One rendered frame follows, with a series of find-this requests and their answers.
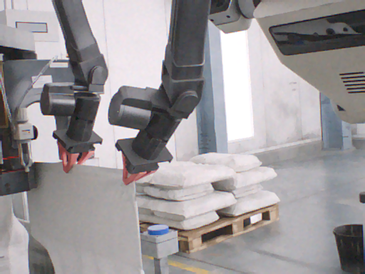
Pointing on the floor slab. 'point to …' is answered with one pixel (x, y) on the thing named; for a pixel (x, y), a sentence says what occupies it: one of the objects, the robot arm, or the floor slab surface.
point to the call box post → (161, 265)
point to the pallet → (270, 214)
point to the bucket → (351, 247)
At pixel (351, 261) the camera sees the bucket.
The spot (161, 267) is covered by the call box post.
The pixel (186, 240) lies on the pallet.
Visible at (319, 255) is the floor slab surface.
